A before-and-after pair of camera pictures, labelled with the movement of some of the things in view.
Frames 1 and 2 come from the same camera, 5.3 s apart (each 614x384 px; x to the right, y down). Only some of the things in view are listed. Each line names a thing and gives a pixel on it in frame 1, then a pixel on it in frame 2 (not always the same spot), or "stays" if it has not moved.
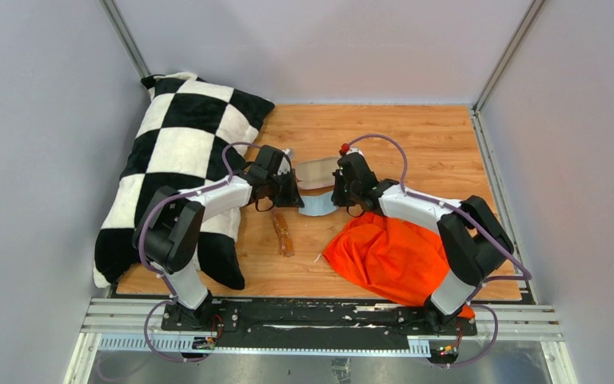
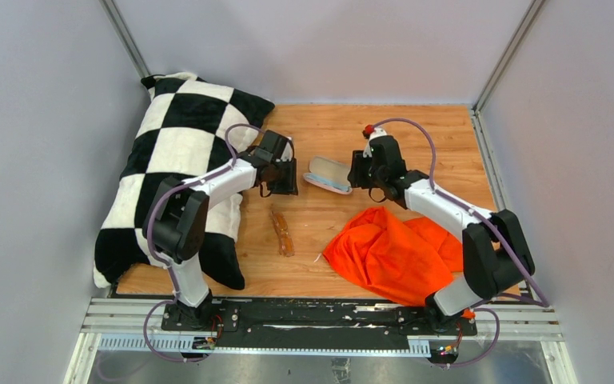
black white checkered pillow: [193, 133] stays
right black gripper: [337, 198] -> [355, 175]
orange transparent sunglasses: [286, 246] stays
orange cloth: [401, 261] stays
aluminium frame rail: [128, 315] stays
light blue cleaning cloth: [319, 204] -> [328, 181]
